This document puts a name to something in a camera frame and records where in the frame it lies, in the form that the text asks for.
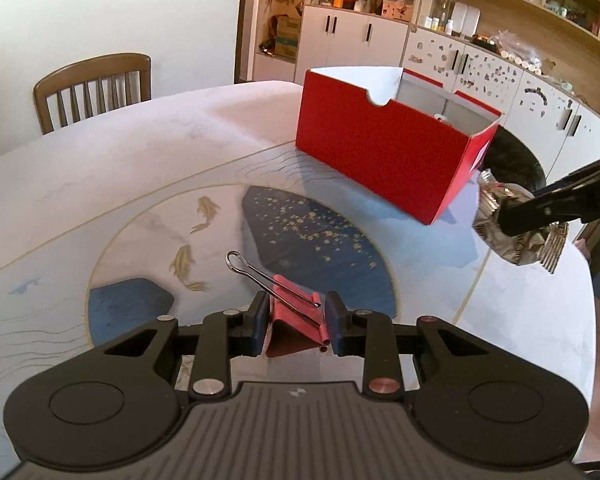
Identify brown wooden chair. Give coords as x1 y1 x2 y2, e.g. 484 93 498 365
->
33 53 152 135

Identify white wall cabinet unit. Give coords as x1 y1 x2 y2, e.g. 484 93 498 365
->
251 0 600 173

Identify clear plastic bag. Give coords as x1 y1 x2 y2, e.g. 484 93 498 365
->
494 30 537 59

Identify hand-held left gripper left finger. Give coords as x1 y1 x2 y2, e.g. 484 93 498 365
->
101 292 272 401

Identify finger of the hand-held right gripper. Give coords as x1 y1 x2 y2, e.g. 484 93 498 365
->
532 149 600 199
496 187 587 237

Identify stacked cardboard cartons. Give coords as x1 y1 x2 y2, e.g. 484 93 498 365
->
272 15 302 59

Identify red cardboard box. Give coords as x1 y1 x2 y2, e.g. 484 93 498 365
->
295 66 505 226

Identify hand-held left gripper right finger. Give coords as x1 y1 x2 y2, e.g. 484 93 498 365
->
325 290 499 397

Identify white storage canister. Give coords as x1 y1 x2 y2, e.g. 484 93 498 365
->
451 2 481 37

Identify silver foil packet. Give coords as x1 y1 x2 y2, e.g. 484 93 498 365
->
472 169 572 274

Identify red binder clip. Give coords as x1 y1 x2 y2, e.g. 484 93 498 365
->
225 251 332 359

